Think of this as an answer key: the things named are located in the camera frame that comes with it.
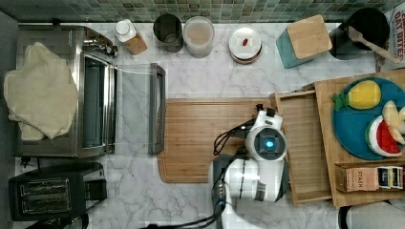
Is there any wooden drawer cabinet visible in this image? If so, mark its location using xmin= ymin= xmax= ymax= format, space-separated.
xmin=305 ymin=69 xmax=404 ymax=207

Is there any Stash tea box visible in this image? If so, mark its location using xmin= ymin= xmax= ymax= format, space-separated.
xmin=334 ymin=165 xmax=404 ymax=193

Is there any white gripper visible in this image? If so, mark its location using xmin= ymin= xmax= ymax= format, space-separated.
xmin=245 ymin=108 xmax=288 ymax=161

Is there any blue round plate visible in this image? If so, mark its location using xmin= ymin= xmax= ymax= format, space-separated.
xmin=331 ymin=77 xmax=405 ymax=160

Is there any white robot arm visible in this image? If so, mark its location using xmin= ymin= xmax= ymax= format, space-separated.
xmin=209 ymin=104 xmax=288 ymax=229

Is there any beige folded towel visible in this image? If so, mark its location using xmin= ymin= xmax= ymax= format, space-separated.
xmin=4 ymin=42 xmax=78 ymax=140

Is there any plush watermelon slice toy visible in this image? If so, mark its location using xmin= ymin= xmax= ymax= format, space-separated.
xmin=365 ymin=115 xmax=402 ymax=157

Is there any plush pineapple toy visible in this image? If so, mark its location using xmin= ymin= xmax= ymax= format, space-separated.
xmin=332 ymin=80 xmax=381 ymax=112

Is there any bamboo cutting board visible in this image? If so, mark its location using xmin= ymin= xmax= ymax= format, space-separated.
xmin=158 ymin=97 xmax=270 ymax=183

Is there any black utensil holder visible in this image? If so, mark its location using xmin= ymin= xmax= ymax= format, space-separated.
xmin=330 ymin=8 xmax=390 ymax=60

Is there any wooden drawer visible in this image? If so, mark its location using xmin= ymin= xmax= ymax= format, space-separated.
xmin=269 ymin=91 xmax=331 ymax=205

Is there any stainless toaster oven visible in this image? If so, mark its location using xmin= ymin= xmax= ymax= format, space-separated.
xmin=15 ymin=24 xmax=165 ymax=158

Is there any black toaster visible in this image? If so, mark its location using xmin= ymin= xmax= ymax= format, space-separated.
xmin=9 ymin=162 xmax=107 ymax=221

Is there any oat bites box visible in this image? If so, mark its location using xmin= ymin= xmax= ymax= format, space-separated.
xmin=375 ymin=2 xmax=405 ymax=73

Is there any plush banana toy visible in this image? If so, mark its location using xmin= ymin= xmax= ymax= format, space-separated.
xmin=382 ymin=100 xmax=405 ymax=145

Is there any glass jar with white lid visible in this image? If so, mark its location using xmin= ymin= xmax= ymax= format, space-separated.
xmin=115 ymin=19 xmax=147 ymax=55

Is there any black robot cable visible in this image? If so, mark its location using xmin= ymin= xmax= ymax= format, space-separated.
xmin=212 ymin=119 xmax=256 ymax=156

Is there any teal box with wooden lid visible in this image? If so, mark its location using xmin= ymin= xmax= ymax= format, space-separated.
xmin=276 ymin=14 xmax=332 ymax=69

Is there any white plate with red item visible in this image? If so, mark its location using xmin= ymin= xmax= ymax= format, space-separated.
xmin=228 ymin=26 xmax=262 ymax=65

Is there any dark grey cylindrical canister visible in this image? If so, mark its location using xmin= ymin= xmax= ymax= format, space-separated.
xmin=153 ymin=13 xmax=183 ymax=52

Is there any translucent white container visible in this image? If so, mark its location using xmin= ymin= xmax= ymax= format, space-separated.
xmin=182 ymin=16 xmax=215 ymax=58

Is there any wooden spoon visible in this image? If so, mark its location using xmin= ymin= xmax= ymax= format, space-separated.
xmin=348 ymin=26 xmax=401 ymax=64

